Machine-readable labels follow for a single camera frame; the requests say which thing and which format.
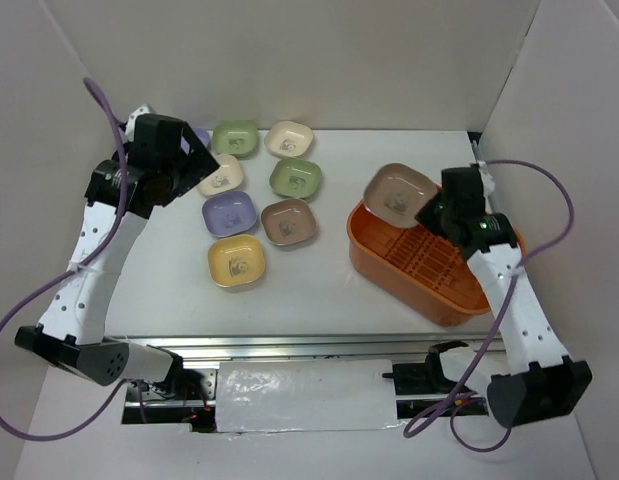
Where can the yellow plate front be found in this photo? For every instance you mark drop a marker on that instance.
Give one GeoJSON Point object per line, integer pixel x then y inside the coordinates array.
{"type": "Point", "coordinates": [236, 261]}

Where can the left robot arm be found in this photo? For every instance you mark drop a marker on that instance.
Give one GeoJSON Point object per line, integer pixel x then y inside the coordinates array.
{"type": "Point", "coordinates": [71, 332]}

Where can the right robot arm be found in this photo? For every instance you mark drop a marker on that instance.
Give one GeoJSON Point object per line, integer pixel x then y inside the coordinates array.
{"type": "Point", "coordinates": [522, 370]}

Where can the green plate middle right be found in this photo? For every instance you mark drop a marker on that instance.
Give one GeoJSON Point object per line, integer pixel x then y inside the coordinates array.
{"type": "Point", "coordinates": [295, 178]}

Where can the green plate back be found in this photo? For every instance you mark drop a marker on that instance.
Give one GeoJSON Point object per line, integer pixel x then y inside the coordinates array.
{"type": "Point", "coordinates": [236, 137]}

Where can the cream plate middle left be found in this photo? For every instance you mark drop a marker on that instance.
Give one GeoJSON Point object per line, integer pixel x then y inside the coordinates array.
{"type": "Point", "coordinates": [227, 177]}

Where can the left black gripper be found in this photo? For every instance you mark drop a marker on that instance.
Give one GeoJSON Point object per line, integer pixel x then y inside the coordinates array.
{"type": "Point", "coordinates": [201, 165]}

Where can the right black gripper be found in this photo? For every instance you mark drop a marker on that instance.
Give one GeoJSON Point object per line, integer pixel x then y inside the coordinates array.
{"type": "Point", "coordinates": [424, 214]}

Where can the green plate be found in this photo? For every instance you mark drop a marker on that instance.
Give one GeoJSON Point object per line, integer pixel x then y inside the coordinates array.
{"type": "Point", "coordinates": [295, 178]}
{"type": "Point", "coordinates": [236, 137]}

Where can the purple plate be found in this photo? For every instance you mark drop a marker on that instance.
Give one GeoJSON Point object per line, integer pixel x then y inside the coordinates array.
{"type": "Point", "coordinates": [203, 135]}
{"type": "Point", "coordinates": [229, 213]}

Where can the orange plastic bin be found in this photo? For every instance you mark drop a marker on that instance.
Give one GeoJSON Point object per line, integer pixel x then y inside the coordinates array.
{"type": "Point", "coordinates": [423, 271]}

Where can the brown plate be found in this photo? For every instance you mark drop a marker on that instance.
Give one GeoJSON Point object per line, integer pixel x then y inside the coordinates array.
{"type": "Point", "coordinates": [288, 222]}
{"type": "Point", "coordinates": [397, 193]}

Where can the cream plate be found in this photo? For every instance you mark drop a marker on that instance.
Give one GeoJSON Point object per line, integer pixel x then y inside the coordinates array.
{"type": "Point", "coordinates": [288, 139]}
{"type": "Point", "coordinates": [227, 177]}

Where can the aluminium rail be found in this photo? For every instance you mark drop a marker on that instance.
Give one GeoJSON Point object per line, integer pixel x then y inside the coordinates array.
{"type": "Point", "coordinates": [398, 347]}

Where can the cream plate back right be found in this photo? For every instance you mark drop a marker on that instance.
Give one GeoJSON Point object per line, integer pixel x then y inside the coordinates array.
{"type": "Point", "coordinates": [288, 139]}

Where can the white foil cover sheet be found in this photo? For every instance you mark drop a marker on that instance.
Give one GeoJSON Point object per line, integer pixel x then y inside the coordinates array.
{"type": "Point", "coordinates": [305, 396]}

